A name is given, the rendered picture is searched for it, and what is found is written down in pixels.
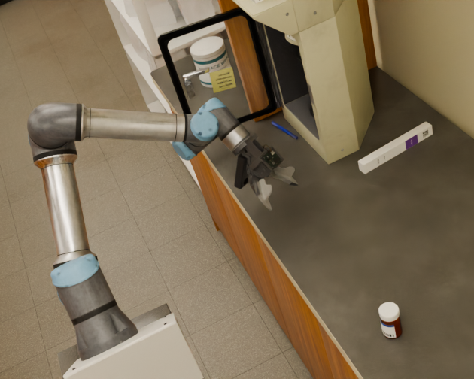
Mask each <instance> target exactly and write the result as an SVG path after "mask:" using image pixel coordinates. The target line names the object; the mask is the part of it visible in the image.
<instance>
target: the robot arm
mask: <svg viewBox="0 0 474 379"><path fill-rule="evenodd" d="M27 129H28V133H29V144H30V146H31V150H32V157H33V161H34V165H35V166H37V167H38V168H40V169H41V173H42V177H43V182H44V189H45V193H46V198H47V205H48V209H49V214H50V221H51V226H52V230H53V237H54V241H55V245H56V253H57V259H56V261H55V262H54V264H53V269H54V270H52V272H51V274H50V276H51V278H52V282H53V285H54V286H55V287H56V289H57V294H58V297H59V300H60V301H61V303H63V304H64V306H65V309H66V310H67V313H68V315H69V317H70V319H71V321H72V323H73V326H74V329H75V333H76V340H77V351H78V355H79V357H80V358H81V361H84V360H87V359H90V358H92V357H94V356H97V355H99V354H100V353H103V352H105V351H106V350H110V349H111V348H113V347H115V346H117V345H118V344H121V343H123V342H124V341H126V340H128V339H130V338H131V337H133V336H134V335H136V334H138V330H137V328H136V326H135V324H134V323H133V322H132V321H131V320H130V319H129V318H128V317H127V316H126V315H125V314H124V313H123V312H122V311H121V310H120V308H119V307H118V305H117V303H116V300H115V298H114V296H113V294H112V292H111V289H110V287H109V285H108V283H107V281H106V279H105V276H104V275H103V273H102V270H101V269H100V266H99V262H98V258H97V255H95V254H94V253H93V252H91V250H90V246H89V242H88V238H87V231H86V226H85V222H84V216H83V211H82V207H81V200H80V196H79V192H78V188H77V181H76V177H75V172H74V162H75V160H76V159H77V151H76V146H75V141H82V140H84V139H85V138H111V139H126V140H143V141H172V146H173V148H174V150H175V152H176V153H177V154H178V155H179V156H180V157H181V158H182V159H184V160H186V161H189V160H191V159H192V158H193V157H194V156H197V154H198V153H200V152H201V151H202V150H203V149H205V148H206V147H207V146H208V145H209V144H210V143H211V142H212V141H214V140H215V139H216V138H217V137H218V138H219V139H220V140H221V141H222V142H223V143H224V144H225V145H226V146H227V148H228V149H229V150H230V151H233V153H234V154H235V155H237V154H238V153H241V154H239V155H238V159H237V166H236V172H235V184H234V187H236V188H238V189H241V188H242V187H244V186H245V185H246V184H247V183H248V180H249V184H250V186H251V189H252V190H253V191H254V193H255V195H256V196H258V198H259V200H260V201H261V202H262V203H263V204H264V205H265V206H266V207H267V208H268V209H269V210H270V211H272V206H271V203H270V202H269V200H268V198H269V196H270V194H271V193H272V186H271V185H266V182H265V180H264V177H268V176H269V175H270V173H271V175H272V177H273V178H275V179H280V180H282V181H283V182H286V183H288V184H289V185H291V186H298V183H297V182H296V181H295V180H294V179H293V178H292V175H293V173H294V172H295V168H294V167H287V168H281V167H278V166H279V165H280V164H281V163H282V162H283V160H284V159H283V158H282V157H281V155H280V154H279V153H278V152H277V151H276V150H275V148H274V147H273V146H271V147H269V146H268V145H266V144H265V145H266V146H267V148H265V147H262V146H261V145H260V143H259V142H258V141H257V140H256V138H257V137H258V136H257V135H256V133H254V134H253V135H252V136H249V135H250V133H249V132H248V131H247V130H246V128H245V127H244V126H243V125H242V124H241V123H240V122H239V121H238V120H237V119H236V118H235V116H234V115H233V114H232V113H231V112H230V111H229V110H228V108H227V106H225V105H224V104H223V102H222V101H220V100H219V99H218V98H212V99H210V100H208V101H207V102H206V103H205V104H204V105H203V106H202V107H201V108H200V109H199V110H198V113H196V114H173V113H160V112H147V111H122V110H110V109H97V108H87V107H86V106H85V105H84V104H76V103H65V102H48V103H44V104H42V105H39V106H37V107H36V108H35V109H34V110H33V111H32V112H31V114H30V115H29V118H28V121H27ZM265 145H264V146H265ZM264 148H265V149H264Z"/></svg>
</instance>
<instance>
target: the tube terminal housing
mask: <svg viewBox="0 0 474 379"><path fill-rule="evenodd" d="M292 2H293V9H294V13H295V16H296V22H297V26H298V30H299V31H298V33H296V34H294V35H291V36H292V37H293V38H295V40H296V42H297V44H298V45H299V51H300V55H301V58H302V64H303V68H304V72H305V78H306V81H307V83H308V84H309V85H310V86H311V91H312V95H313V99H314V105H313V104H312V103H311V105H312V108H313V112H314V118H315V122H316V126H317V129H318V135H319V140H318V139H316V137H315V136H313V134H312V133H310V131H309V130H307V128H306V127H305V126H304V125H303V124H302V123H301V122H300V121H299V120H298V119H297V118H296V117H295V116H294V115H293V114H292V113H291V112H290V111H289V110H288V109H287V108H286V106H285V104H284V102H283V105H284V109H283V108H282V110H283V113H284V118H285V119H286V120H287V121H288V123H289V124H290V125H291V126H292V127H293V128H294V129H295V130H296V131H297V132H298V133H299V134H300V135H301V136H302V137H303V138H304V139H305V140H306V141H307V142H308V143H309V144H310V145H311V146H312V147H313V148H314V150H315V151H316V152H317V153H318V154H319V155H320V156H321V157H322V158H323V159H324V160H325V161H326V162H327V164H328V165H329V164H330V163H332V162H335V161H337V160H339V159H341V158H343V157H345V156H347V155H349V154H351V153H354V152H356V151H358V150H359V149H360V146H361V144H362V142H363V139H364V136H365V134H366V131H367V129H368V127H369V124H370V121H371V119H372V116H373V114H374V112H375V111H374V105H373V100H372V91H371V86H370V82H369V72H368V67H367V62H366V53H365V48H364V43H363V34H362V29H361V24H360V15H359V10H358V4H357V0H292ZM263 28H264V31H265V34H266V30H265V27H264V24H263ZM266 39H267V36H266ZM267 42H268V39H267ZM268 45H269V42H268ZM269 51H270V48H269ZM270 54H271V51H270ZM271 57H272V54H271ZM272 63H273V60H272ZM273 66H274V63H273ZM274 69H275V66H274ZM275 74H276V71H275ZM276 77H277V75H276ZM277 80H278V78H277ZM278 86H279V83H278ZM279 89H280V87H279ZM280 92H281V90H280ZM281 98H282V96H281ZM282 101H283V99H282Z"/></svg>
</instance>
